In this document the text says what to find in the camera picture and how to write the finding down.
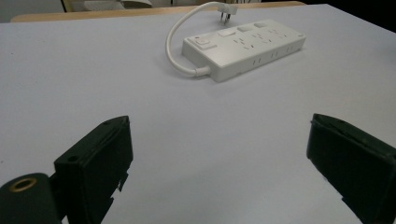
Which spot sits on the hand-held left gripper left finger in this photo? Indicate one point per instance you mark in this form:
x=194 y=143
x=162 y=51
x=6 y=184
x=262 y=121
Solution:
x=93 y=168

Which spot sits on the white power plug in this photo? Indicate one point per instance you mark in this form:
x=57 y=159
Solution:
x=227 y=11

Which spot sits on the white power strip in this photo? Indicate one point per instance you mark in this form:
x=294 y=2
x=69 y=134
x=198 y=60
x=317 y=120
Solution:
x=243 y=46

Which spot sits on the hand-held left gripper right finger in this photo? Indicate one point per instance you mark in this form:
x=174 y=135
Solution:
x=355 y=161

